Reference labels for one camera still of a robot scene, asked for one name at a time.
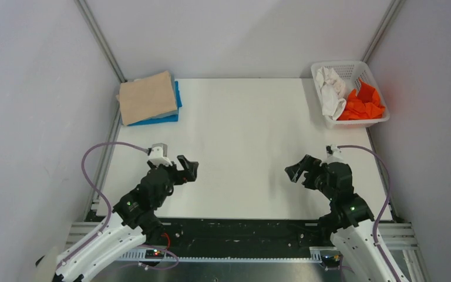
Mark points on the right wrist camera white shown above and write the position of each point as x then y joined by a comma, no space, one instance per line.
334,155

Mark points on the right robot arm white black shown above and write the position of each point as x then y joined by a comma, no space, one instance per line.
359,229

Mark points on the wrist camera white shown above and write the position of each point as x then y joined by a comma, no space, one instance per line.
334,155
158,155

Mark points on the white plastic basket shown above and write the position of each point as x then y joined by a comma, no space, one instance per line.
352,73

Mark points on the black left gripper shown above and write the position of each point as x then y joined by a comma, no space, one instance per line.
182,175

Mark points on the white toothed cable strip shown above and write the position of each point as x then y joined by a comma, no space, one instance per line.
140,255

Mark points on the white t shirt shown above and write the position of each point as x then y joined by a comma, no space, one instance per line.
333,90

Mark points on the orange t shirt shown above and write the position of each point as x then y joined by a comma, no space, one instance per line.
363,104

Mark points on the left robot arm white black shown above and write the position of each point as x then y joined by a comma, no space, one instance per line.
131,222

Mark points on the aluminium frame rail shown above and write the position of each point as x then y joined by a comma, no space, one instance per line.
99,37

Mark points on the blue folded t shirt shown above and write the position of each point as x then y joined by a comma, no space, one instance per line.
168,118

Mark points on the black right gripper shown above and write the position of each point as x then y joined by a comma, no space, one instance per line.
310,164

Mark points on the circuit board with leds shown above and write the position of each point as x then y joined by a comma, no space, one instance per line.
153,254
332,262

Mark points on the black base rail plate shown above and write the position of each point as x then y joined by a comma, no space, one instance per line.
249,238

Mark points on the left circuit board with leds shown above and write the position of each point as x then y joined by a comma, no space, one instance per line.
153,254

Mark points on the right circuit board with leds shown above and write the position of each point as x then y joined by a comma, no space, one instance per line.
332,262

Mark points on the beige folded t shirt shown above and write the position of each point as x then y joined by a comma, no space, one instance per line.
146,97

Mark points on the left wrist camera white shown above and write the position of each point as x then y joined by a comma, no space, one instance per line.
158,155

